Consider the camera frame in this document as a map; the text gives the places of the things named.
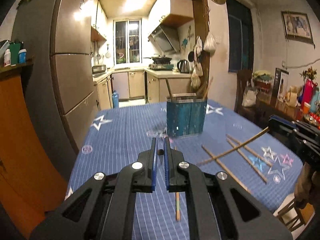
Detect white pill bottle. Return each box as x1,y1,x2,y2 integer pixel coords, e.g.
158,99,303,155
4,49,11,67

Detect red thermos flask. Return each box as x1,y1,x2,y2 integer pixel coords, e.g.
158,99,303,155
300,78,318,110

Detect black cardboard box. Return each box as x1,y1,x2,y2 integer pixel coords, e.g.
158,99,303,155
270,68,289,106

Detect wooden chopstick green end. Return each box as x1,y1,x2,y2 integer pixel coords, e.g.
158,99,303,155
175,192,181,222

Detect blue checked star tablecloth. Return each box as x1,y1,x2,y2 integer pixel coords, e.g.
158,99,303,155
66,100,302,239

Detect wooden chopstick pale end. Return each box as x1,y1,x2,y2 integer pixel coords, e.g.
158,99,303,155
199,145,251,193

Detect dark wooden chair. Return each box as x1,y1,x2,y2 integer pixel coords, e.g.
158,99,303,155
234,69,256,122

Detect white plastic bag hanging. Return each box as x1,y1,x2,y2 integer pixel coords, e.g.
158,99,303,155
203,32,216,55

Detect grey three-door refrigerator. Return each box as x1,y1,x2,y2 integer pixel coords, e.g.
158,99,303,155
12,0,98,179

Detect orange wooden cabinet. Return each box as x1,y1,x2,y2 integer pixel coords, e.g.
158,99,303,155
1,59,67,238

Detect green container on cabinet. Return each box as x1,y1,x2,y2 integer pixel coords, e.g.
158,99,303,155
9,42,23,65

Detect curved chopstick pink end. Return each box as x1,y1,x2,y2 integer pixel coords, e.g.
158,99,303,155
236,149,267,184

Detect blue water bottle on floor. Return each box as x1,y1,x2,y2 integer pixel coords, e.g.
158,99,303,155
112,90,119,108

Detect dark wall window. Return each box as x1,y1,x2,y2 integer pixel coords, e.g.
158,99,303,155
226,0,254,73

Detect steel electric kettle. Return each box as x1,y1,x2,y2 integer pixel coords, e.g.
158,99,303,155
177,60,190,74

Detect dark wooden chopstick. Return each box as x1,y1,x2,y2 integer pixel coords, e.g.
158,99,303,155
165,78,172,102

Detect toaster oven on counter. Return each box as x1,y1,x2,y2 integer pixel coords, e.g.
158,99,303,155
92,64,107,74

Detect framed wall picture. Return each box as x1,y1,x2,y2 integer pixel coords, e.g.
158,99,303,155
281,11,313,44

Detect blue perforated utensil holder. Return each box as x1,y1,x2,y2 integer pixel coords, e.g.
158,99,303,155
166,93,207,138

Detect beige kitchen base cabinets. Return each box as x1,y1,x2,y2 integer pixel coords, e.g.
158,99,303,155
93,67,191,109

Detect person's right hand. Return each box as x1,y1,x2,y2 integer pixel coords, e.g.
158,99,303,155
294,163,319,210

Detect steel range hood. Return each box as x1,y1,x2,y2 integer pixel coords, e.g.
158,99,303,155
148,24,180,55

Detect black wok on stove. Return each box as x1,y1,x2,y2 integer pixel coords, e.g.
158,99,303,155
144,55,171,64

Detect curved dark chopstick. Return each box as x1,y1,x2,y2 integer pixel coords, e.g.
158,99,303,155
226,134,272,167

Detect thin bamboo chopstick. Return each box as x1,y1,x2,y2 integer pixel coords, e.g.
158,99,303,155
203,76,213,99

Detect kitchen window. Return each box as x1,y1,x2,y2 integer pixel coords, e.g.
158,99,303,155
113,18,142,65

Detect wooden chopstick long diagonal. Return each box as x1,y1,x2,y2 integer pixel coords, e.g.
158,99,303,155
196,126,271,166

